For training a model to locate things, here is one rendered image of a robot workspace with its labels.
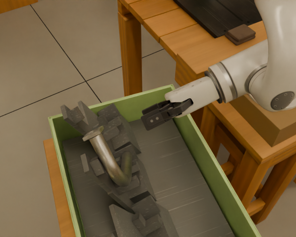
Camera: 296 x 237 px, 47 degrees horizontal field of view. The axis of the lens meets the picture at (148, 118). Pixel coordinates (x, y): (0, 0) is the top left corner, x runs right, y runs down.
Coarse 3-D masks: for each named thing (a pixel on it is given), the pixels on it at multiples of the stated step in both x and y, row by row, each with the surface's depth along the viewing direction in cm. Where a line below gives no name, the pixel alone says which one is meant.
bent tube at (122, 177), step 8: (96, 128) 75; (88, 136) 70; (96, 136) 72; (96, 144) 72; (104, 144) 73; (96, 152) 73; (104, 152) 72; (128, 152) 97; (104, 160) 73; (112, 160) 73; (128, 160) 91; (104, 168) 74; (112, 168) 73; (120, 168) 75; (128, 168) 85; (112, 176) 74; (120, 176) 75; (128, 176) 79; (120, 184) 76; (128, 184) 80
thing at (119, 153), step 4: (124, 148) 97; (128, 148) 97; (132, 148) 97; (116, 152) 97; (120, 152) 97; (132, 152) 97; (116, 156) 98; (120, 156) 98; (132, 156) 98; (136, 156) 98; (132, 160) 98; (136, 160) 98
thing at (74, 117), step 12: (84, 108) 97; (72, 120) 83; (84, 120) 94; (96, 120) 102; (84, 132) 87; (120, 132) 105; (132, 132) 114; (108, 144) 100; (120, 144) 103; (132, 144) 104
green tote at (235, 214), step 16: (128, 96) 110; (144, 96) 111; (160, 96) 114; (96, 112) 109; (128, 112) 115; (64, 128) 109; (192, 128) 103; (192, 144) 107; (64, 160) 107; (208, 160) 98; (64, 176) 91; (208, 176) 101; (224, 176) 91; (224, 192) 93; (224, 208) 96; (240, 208) 86; (80, 224) 94; (240, 224) 88
